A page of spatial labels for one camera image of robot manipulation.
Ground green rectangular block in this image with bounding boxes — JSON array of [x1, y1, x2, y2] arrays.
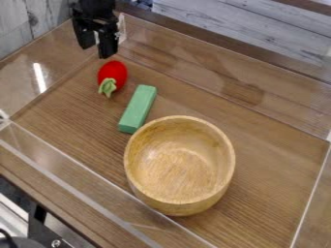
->
[[118, 84, 156, 134]]

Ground clear acrylic corner bracket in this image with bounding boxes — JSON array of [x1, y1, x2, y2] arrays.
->
[[118, 13, 127, 44]]

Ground black cable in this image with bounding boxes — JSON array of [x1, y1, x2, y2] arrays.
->
[[0, 227, 22, 248]]

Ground clear acrylic front wall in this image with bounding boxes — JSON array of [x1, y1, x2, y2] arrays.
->
[[0, 121, 217, 248]]

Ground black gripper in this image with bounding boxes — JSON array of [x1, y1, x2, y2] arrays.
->
[[71, 0, 119, 59]]

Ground red plush strawberry toy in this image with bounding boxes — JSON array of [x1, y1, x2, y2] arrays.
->
[[98, 61, 128, 98]]

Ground black metal table leg bracket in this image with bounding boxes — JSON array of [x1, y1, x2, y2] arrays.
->
[[27, 204, 74, 248]]

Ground wooden bowl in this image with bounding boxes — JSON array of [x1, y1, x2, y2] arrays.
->
[[124, 115, 235, 216]]

